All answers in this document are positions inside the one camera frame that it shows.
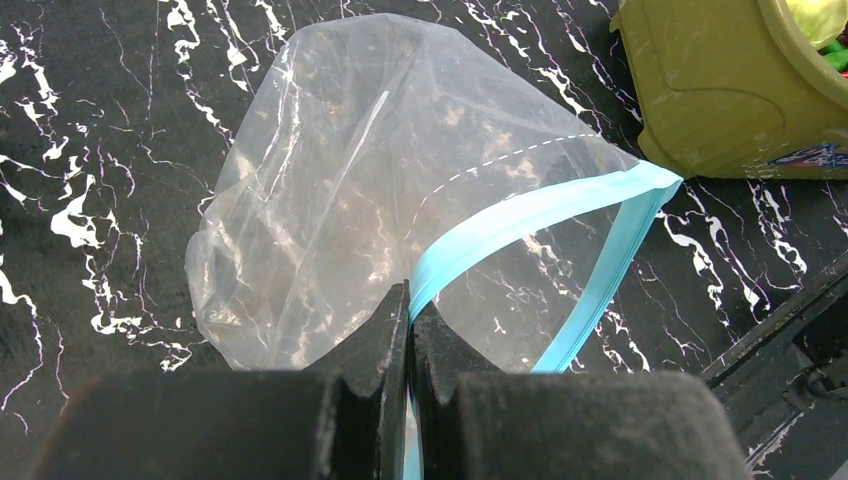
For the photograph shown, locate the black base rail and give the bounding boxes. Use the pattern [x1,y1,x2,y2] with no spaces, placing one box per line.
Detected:
[701,255,847,479]

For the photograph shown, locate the clear zip top bag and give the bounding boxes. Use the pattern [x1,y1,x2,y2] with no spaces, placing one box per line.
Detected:
[184,13,685,480]

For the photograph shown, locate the olive green plastic bin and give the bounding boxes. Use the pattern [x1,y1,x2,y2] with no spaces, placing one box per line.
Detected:
[610,0,847,180]

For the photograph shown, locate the green toy cabbage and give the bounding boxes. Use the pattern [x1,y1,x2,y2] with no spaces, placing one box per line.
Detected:
[786,0,847,50]

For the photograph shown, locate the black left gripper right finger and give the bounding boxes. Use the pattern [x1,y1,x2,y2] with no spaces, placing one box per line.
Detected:
[411,305,750,479]

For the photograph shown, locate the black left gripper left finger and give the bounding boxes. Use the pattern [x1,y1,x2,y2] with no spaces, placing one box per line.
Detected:
[33,282,410,479]

